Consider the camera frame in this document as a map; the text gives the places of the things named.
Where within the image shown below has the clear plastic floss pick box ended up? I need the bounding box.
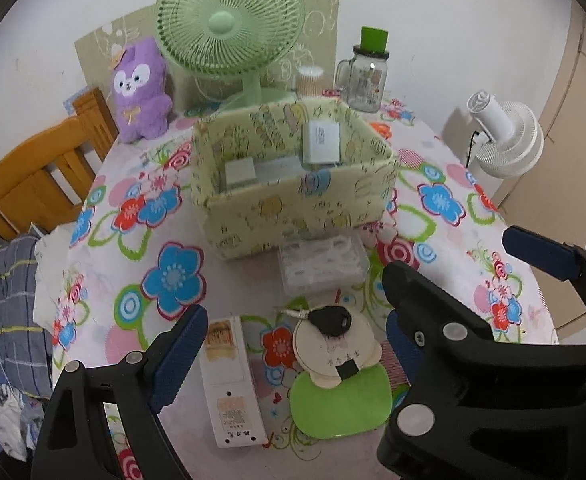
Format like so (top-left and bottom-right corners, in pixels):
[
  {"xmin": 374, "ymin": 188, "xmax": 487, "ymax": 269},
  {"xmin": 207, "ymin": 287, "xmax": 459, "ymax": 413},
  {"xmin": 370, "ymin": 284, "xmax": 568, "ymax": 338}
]
[{"xmin": 278, "ymin": 234, "xmax": 370, "ymax": 295}]

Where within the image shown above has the black fan cable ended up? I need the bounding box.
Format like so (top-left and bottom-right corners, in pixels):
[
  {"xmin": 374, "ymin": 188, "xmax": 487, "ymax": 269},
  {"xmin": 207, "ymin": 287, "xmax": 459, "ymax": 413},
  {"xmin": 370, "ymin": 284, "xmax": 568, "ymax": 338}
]
[{"xmin": 464, "ymin": 130, "xmax": 480, "ymax": 167}]

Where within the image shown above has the long white box brown label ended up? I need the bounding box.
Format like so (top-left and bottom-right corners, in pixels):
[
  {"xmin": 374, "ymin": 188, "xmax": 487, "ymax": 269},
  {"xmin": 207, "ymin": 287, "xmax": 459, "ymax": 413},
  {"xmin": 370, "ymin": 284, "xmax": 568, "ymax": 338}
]
[{"xmin": 199, "ymin": 316, "xmax": 269, "ymax": 448}]

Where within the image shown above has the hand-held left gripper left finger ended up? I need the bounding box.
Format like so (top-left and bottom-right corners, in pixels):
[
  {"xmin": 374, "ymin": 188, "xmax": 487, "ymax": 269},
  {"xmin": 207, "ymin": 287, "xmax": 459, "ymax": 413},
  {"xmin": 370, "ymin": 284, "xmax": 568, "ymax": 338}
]
[{"xmin": 30, "ymin": 304, "xmax": 209, "ymax": 480}]

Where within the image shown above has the yellow printed fabric storage box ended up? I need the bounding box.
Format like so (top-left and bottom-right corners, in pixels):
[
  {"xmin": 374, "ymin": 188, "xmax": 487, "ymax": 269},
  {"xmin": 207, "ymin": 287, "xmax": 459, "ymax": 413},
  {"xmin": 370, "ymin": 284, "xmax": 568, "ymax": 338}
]
[{"xmin": 190, "ymin": 99, "xmax": 400, "ymax": 261}]

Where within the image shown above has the wooden chair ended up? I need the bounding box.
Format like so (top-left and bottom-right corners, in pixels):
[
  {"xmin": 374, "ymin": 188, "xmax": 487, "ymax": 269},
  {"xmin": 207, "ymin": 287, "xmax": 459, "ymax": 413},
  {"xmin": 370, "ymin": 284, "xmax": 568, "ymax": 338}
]
[{"xmin": 0, "ymin": 87, "xmax": 118, "ymax": 241}]

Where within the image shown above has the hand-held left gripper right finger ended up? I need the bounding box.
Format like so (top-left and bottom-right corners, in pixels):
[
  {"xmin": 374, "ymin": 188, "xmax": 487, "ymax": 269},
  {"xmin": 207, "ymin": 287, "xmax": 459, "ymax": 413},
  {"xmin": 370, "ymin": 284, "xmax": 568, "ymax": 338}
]
[{"xmin": 385, "ymin": 310, "xmax": 426, "ymax": 410}]

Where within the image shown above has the black car key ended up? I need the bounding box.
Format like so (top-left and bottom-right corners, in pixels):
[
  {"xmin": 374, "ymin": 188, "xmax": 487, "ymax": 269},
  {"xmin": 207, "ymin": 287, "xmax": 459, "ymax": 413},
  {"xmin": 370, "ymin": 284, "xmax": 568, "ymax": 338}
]
[{"xmin": 274, "ymin": 304, "xmax": 355, "ymax": 339}]

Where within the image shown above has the white patterned cloth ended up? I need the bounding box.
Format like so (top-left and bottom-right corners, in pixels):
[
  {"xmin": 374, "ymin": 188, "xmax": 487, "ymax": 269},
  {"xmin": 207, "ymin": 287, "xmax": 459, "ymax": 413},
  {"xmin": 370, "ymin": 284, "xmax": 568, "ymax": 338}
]
[{"xmin": 0, "ymin": 382, "xmax": 44, "ymax": 461}]

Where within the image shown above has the glass jar mug green lid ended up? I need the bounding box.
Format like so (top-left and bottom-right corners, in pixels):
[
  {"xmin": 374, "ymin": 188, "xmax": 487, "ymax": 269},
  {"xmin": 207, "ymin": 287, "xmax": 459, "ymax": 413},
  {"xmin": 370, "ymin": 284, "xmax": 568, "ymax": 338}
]
[{"xmin": 334, "ymin": 26, "xmax": 391, "ymax": 113}]

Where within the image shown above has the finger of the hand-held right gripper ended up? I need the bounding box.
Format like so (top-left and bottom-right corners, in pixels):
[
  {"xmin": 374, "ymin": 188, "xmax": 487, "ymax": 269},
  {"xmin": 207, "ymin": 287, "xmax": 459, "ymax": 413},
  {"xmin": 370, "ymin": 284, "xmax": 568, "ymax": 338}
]
[
  {"xmin": 375, "ymin": 259, "xmax": 586, "ymax": 480},
  {"xmin": 502, "ymin": 226, "xmax": 586, "ymax": 343}
]

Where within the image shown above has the beige door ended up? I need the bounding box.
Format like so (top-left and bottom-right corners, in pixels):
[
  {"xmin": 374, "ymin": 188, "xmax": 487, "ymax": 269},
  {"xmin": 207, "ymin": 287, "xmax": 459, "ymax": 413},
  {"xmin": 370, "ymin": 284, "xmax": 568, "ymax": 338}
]
[{"xmin": 490, "ymin": 0, "xmax": 586, "ymax": 346}]

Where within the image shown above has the floral tablecloth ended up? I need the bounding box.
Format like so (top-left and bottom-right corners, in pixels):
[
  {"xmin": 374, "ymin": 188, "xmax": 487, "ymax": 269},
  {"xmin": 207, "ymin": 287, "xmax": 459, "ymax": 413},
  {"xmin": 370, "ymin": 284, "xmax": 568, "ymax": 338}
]
[{"xmin": 48, "ymin": 92, "xmax": 560, "ymax": 480}]

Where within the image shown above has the white charger box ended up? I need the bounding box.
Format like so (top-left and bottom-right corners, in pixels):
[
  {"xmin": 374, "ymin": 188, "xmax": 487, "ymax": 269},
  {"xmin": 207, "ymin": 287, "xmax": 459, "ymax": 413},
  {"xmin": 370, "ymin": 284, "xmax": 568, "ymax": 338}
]
[{"xmin": 301, "ymin": 120, "xmax": 342, "ymax": 166}]

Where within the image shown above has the purple plush toy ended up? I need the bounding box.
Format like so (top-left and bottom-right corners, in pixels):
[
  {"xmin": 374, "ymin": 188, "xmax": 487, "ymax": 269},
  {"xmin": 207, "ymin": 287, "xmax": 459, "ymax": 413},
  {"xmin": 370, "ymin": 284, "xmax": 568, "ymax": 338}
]
[{"xmin": 108, "ymin": 37, "xmax": 174, "ymax": 145}]

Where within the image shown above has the white clip fan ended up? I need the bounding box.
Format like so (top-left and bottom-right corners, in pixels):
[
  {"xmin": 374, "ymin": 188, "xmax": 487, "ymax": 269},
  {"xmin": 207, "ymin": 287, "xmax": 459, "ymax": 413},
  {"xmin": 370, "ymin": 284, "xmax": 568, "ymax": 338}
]
[{"xmin": 448, "ymin": 89, "xmax": 544, "ymax": 178}]

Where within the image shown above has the small white cube box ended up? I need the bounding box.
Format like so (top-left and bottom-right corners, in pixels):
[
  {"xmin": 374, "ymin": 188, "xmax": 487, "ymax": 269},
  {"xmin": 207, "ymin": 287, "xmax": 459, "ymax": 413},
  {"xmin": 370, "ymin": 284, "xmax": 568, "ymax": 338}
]
[{"xmin": 224, "ymin": 159, "xmax": 259, "ymax": 191}]

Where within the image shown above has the cream round character pouch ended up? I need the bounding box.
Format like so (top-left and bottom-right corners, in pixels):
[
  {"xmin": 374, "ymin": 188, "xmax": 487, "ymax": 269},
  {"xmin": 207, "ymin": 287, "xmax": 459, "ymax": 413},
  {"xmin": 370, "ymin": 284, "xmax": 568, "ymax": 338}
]
[{"xmin": 292, "ymin": 305, "xmax": 381, "ymax": 390}]

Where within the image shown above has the green desk fan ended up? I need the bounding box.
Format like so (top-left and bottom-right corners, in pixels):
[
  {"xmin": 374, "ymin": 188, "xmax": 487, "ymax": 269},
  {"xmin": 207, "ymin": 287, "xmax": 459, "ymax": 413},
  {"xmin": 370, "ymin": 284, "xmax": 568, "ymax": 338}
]
[{"xmin": 154, "ymin": 0, "xmax": 306, "ymax": 111}]

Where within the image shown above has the cotton swab container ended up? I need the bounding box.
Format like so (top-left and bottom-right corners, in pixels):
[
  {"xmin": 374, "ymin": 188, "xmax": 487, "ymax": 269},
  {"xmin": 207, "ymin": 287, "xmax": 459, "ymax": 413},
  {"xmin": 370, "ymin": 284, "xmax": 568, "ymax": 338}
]
[{"xmin": 294, "ymin": 65, "xmax": 326, "ymax": 98}]

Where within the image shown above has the grey plaid cloth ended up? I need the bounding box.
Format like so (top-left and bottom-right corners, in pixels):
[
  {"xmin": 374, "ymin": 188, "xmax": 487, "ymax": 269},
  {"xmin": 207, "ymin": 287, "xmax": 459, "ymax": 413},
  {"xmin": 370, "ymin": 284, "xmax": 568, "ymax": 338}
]
[{"xmin": 0, "ymin": 230, "xmax": 54, "ymax": 396}]

